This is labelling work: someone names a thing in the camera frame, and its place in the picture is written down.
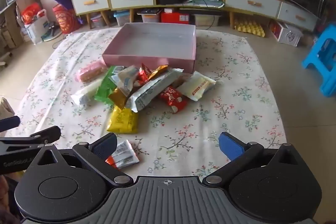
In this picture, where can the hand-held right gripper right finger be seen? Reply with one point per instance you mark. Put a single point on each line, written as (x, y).
(232, 146)

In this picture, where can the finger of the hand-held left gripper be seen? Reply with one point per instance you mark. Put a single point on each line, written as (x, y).
(10, 123)
(39, 138)

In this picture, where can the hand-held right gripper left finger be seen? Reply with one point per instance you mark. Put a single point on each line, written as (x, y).
(106, 145)

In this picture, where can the small white barcode packet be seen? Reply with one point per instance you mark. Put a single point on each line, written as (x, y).
(126, 157)

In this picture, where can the yellow snack packet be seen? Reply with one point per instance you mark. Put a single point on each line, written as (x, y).
(122, 120)

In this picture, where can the gold snack packet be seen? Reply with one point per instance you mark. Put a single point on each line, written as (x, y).
(118, 98)

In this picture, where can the green snack packet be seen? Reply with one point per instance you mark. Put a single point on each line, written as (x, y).
(105, 90)

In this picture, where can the white long snack packet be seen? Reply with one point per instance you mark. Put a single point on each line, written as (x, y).
(84, 94)

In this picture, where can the silver long snack packet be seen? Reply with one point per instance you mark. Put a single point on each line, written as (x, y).
(149, 92)

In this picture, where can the white blue bread packet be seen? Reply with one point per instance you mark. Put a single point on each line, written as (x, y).
(126, 79)

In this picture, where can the cream packet red label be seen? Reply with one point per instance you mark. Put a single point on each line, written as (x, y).
(197, 86)

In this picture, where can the pink snack packet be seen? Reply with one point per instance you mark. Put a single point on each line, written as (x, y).
(90, 72)

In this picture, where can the red snack packet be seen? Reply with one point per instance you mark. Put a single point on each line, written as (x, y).
(173, 98)

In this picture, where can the small red candy packet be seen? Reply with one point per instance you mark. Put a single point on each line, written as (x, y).
(142, 75)

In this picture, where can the orange candy packet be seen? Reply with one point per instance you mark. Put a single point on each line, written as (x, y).
(157, 71)

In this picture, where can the pink cardboard box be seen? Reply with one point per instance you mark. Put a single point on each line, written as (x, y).
(152, 40)

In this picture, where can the person's left forearm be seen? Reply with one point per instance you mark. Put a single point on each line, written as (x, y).
(5, 200)

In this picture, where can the floral tablecloth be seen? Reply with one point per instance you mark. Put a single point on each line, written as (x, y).
(210, 121)

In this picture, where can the white paper shopping bag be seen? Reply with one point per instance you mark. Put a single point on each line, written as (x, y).
(36, 29)

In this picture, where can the white round stand base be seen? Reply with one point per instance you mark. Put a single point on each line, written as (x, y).
(51, 33)

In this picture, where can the red plastic bag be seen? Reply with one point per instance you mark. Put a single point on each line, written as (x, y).
(31, 12)

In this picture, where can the red printed bag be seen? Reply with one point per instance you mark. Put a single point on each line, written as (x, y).
(65, 20)

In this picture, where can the blue plastic stool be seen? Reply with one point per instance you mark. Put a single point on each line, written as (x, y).
(323, 69)

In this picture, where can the yellow egg tray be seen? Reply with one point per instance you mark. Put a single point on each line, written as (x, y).
(249, 27)

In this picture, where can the small clear storage box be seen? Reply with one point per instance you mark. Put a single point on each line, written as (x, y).
(97, 21)

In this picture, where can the white patterned storage box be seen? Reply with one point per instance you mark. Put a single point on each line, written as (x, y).
(287, 35)

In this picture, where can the blue lid storage box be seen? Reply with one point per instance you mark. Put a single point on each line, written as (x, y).
(122, 18)

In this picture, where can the clear box beige contents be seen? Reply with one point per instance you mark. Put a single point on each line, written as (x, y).
(206, 19)

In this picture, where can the black lid storage box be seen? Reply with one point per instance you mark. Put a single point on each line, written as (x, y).
(148, 16)

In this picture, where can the red cardboard box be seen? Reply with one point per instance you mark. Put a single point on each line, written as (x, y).
(174, 18)

